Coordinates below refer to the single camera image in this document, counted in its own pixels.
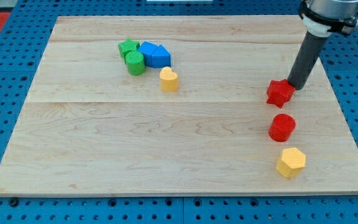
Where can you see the yellow heart block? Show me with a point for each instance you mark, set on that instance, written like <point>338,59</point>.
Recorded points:
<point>168,79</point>

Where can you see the green star block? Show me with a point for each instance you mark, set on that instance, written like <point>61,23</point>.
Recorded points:
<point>127,46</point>

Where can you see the red star block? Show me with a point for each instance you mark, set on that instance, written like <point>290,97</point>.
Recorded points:
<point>279,92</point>

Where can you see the wooden board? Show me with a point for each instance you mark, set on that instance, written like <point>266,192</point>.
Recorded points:
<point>88,128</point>

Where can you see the blue triangle block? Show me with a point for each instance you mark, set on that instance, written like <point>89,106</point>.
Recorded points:
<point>161,57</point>

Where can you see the green cylinder block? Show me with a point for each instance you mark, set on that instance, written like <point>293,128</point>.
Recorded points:
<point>135,63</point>

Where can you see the blue cube block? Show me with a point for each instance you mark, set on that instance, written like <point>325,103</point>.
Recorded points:
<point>147,49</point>

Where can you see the red cylinder block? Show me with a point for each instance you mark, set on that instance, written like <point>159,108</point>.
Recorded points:
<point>281,127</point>

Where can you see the yellow hexagon block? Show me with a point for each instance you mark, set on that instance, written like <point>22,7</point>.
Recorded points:
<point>291,162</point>

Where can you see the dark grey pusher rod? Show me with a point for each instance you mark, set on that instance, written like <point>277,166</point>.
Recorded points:
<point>305,60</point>

